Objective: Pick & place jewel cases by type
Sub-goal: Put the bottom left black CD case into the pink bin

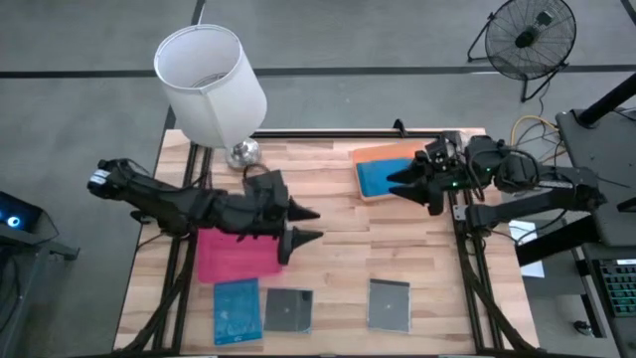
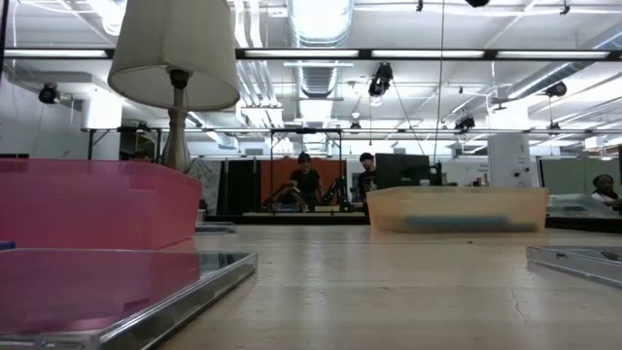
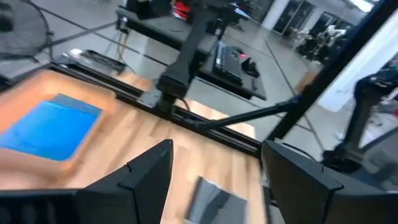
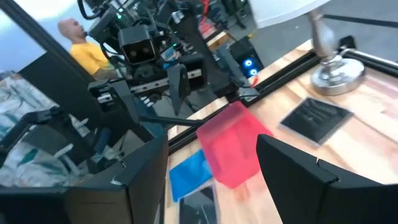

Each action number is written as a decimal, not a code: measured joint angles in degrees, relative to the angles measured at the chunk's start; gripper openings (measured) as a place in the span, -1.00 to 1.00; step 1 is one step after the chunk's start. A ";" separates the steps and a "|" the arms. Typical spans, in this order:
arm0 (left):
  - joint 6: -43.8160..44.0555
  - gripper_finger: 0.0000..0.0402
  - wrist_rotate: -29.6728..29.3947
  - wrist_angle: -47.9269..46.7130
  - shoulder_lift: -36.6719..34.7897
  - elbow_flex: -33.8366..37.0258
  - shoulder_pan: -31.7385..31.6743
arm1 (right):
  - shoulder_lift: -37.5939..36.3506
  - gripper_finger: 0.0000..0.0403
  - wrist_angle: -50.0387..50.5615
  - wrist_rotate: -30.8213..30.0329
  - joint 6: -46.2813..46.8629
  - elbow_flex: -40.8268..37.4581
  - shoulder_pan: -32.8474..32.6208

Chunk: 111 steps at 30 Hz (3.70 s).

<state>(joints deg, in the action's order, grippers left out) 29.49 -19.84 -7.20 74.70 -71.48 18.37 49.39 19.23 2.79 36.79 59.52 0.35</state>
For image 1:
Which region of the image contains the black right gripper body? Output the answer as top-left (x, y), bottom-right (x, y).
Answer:
top-left (413, 136), bottom-right (472, 216)

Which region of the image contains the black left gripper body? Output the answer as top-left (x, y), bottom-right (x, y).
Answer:
top-left (218, 166), bottom-right (293, 241)

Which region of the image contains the blue jewel case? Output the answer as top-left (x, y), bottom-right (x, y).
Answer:
top-left (356, 157), bottom-right (418, 199)
top-left (213, 276), bottom-right (264, 346)

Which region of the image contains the pink translucent plastic bin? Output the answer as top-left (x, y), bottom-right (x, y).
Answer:
top-left (197, 227), bottom-right (284, 284)

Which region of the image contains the black jewel case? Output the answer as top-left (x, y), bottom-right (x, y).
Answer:
top-left (366, 277), bottom-right (412, 333)
top-left (263, 287), bottom-right (314, 334)

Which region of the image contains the orange translucent plastic bin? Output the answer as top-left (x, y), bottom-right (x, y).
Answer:
top-left (351, 140), bottom-right (433, 203)

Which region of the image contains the white shade table lamp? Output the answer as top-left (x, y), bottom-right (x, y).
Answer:
top-left (153, 23), bottom-right (268, 173)

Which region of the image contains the black stand beam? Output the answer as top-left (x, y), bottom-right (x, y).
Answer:
top-left (515, 216), bottom-right (600, 268)

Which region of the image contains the white paper sheet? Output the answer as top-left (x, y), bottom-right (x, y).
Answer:
top-left (509, 221), bottom-right (547, 278)

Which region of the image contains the black floor fan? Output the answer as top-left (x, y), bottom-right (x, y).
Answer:
top-left (466, 0), bottom-right (578, 103)

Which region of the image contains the grey side desk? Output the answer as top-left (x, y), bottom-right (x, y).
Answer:
top-left (555, 106), bottom-right (636, 248)

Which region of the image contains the backlit black keyboard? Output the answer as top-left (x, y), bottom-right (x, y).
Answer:
top-left (598, 258), bottom-right (636, 319)

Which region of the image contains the grey equipment stand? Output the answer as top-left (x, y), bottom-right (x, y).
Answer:
top-left (0, 208), bottom-right (80, 358)

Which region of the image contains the computer case with blue light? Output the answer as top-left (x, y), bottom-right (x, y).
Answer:
top-left (0, 191), bottom-right (44, 235)

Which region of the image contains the black aluminium table frame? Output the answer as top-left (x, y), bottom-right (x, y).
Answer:
top-left (113, 129), bottom-right (541, 357)

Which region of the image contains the yellow cable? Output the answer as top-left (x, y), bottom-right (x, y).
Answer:
top-left (510, 114), bottom-right (560, 150)

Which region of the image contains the black diagonal stand post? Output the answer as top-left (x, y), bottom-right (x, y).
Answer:
top-left (575, 73), bottom-right (636, 128)

